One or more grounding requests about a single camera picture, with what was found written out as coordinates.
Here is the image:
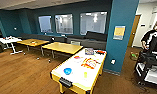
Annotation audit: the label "wooden door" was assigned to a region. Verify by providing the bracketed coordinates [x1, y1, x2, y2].
[128, 14, 142, 48]

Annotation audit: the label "dark long sofa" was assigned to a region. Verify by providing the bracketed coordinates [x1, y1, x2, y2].
[20, 30, 108, 51]

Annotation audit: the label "blue bowl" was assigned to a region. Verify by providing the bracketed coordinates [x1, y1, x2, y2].
[63, 67, 73, 75]

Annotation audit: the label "interior window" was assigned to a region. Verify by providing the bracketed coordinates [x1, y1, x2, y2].
[38, 15, 53, 34]
[79, 11, 108, 36]
[54, 13, 74, 35]

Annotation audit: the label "person in black jacket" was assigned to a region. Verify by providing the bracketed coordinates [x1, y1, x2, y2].
[140, 19, 157, 53]

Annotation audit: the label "yellow wall notice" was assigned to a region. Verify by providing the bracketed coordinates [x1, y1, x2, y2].
[112, 25, 126, 41]

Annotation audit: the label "white pillar outlet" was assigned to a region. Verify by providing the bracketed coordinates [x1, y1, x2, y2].
[110, 58, 116, 65]

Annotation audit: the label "white box on cart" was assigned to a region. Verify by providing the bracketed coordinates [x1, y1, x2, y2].
[135, 63, 157, 84]

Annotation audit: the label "red bowl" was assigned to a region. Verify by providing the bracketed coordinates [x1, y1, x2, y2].
[94, 49, 107, 56]

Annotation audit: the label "wooden table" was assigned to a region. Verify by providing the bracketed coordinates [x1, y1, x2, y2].
[41, 41, 84, 59]
[15, 38, 51, 54]

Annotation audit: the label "small yellow cup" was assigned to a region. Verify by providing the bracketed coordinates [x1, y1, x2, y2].
[83, 71, 89, 79]

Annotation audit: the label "grey tray container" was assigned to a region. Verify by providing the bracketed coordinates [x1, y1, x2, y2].
[84, 48, 95, 56]

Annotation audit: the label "white folding table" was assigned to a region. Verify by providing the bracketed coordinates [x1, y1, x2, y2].
[0, 36, 23, 56]

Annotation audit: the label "black wheeled cart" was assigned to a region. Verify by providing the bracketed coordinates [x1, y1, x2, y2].
[133, 49, 157, 88]

